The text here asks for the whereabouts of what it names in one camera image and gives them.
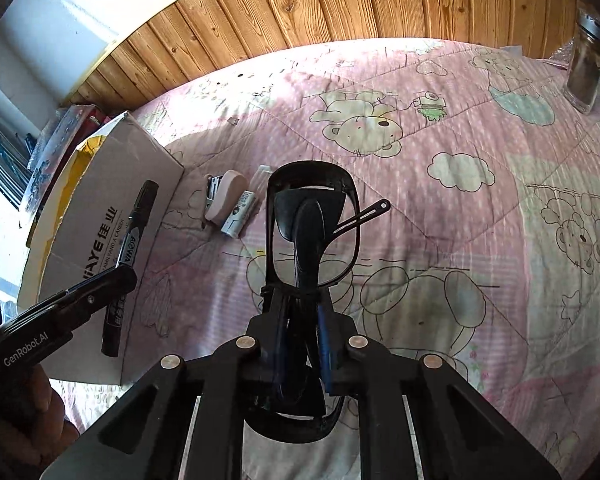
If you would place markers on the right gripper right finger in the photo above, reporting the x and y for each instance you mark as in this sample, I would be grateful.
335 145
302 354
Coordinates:
348 361

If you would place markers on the white cardboard box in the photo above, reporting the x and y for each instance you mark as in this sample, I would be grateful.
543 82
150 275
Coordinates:
80 229

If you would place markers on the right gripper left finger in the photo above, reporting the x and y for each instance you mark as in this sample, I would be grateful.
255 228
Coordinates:
268 329

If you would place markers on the person's left hand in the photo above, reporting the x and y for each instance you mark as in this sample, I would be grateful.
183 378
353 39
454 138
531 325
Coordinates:
34 429

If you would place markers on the beige stapler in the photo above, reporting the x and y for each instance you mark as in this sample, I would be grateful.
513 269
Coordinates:
222 195

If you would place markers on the glass jar metal lid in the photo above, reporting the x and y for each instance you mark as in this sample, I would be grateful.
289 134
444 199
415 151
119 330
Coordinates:
583 78

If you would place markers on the pink cartoon quilt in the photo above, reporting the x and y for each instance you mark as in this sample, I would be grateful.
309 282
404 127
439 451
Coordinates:
488 257

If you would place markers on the small white tube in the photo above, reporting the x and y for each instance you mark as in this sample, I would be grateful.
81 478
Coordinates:
239 215

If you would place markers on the black safety glasses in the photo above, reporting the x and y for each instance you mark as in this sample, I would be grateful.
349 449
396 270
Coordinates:
309 204

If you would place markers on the dark toy box stack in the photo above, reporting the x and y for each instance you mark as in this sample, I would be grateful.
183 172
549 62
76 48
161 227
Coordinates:
57 141

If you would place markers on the black marker pen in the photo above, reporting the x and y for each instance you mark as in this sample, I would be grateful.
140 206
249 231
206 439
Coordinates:
138 220

